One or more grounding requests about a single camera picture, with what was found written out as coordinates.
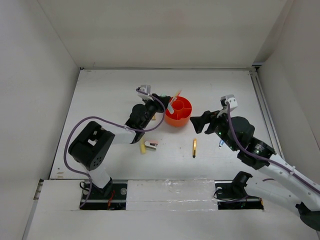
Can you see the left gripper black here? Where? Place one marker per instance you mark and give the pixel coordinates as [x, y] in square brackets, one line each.
[157, 103]

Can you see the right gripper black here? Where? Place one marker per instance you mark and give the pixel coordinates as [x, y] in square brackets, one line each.
[207, 116]

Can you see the pale green white highlighter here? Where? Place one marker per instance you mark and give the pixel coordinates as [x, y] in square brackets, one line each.
[170, 108]

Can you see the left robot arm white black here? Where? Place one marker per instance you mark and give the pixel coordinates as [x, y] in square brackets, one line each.
[90, 140]

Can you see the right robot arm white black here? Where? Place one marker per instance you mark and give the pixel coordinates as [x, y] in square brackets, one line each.
[297, 193]

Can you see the blue utility knife pen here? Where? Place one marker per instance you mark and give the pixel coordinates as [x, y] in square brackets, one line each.
[221, 143]

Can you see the orange round divided container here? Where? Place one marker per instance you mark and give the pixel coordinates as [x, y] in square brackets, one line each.
[182, 113]

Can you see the gold black pen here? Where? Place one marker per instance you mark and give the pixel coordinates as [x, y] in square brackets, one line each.
[194, 147]

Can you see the pink white stapler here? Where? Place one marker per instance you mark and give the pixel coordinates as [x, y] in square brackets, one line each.
[151, 145]

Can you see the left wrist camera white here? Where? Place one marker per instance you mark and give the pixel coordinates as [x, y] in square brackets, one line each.
[144, 92]

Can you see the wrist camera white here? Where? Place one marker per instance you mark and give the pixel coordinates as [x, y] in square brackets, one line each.
[144, 92]
[228, 102]

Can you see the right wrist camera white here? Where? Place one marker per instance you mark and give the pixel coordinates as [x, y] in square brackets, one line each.
[228, 102]

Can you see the aluminium rail right side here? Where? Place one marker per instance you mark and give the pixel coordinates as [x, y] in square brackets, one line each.
[263, 104]

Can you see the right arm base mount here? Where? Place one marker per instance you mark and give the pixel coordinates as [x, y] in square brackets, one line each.
[231, 194]

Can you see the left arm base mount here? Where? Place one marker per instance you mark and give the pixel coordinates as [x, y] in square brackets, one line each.
[115, 201]

